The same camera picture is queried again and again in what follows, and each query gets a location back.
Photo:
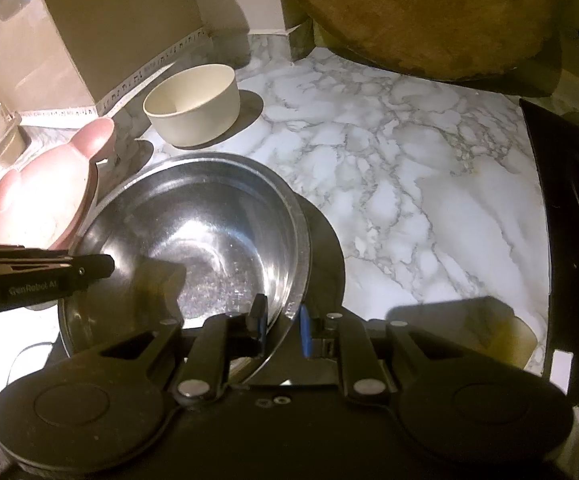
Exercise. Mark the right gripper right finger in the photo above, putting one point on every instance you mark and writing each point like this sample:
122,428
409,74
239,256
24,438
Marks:
343,338

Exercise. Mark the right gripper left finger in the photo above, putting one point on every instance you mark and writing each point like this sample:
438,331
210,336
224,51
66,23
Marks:
223,338

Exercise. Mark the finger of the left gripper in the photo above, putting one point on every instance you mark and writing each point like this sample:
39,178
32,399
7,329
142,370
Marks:
79,272
24,254

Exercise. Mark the pink bear-shaped plate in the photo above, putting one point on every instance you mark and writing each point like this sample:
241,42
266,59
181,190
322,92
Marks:
44,203

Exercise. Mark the stainless steel bowl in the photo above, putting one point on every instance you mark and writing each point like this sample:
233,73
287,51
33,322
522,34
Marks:
192,237

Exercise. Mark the cream round bowl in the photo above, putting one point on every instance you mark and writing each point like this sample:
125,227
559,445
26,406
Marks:
194,106

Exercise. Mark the beige ribbed cup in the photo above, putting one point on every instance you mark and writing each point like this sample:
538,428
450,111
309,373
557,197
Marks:
12,146

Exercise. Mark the round wooden cutting board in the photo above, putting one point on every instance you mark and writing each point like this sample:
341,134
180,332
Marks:
447,40

